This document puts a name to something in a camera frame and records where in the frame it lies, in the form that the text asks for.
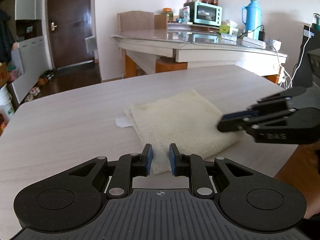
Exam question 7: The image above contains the blue thermos jug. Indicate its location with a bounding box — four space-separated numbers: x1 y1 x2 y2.
242 0 262 40

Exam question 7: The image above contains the dark hanging jacket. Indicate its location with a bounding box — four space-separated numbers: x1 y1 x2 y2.
0 9 15 64

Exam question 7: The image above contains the white plastic bucket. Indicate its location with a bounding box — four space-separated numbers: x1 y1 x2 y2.
0 85 15 124

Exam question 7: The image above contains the white glass-top side table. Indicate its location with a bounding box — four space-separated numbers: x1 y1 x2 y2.
112 30 287 76

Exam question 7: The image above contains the grey white cabinet unit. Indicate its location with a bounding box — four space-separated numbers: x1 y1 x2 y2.
1 0 49 105

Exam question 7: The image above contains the green tissue box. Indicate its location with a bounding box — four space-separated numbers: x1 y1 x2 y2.
219 24 231 34

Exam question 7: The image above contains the dark brown door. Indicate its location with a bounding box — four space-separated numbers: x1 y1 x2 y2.
47 0 94 68

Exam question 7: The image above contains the teal toaster oven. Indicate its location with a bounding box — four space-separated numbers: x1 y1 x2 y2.
184 2 222 27

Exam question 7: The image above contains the cream white towel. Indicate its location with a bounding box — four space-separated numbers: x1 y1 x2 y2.
126 90 244 174

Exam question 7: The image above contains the orange lid glass jar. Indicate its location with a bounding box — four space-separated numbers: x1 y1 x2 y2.
162 8 174 22

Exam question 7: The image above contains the white power strip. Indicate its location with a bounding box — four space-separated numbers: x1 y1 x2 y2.
242 37 266 49

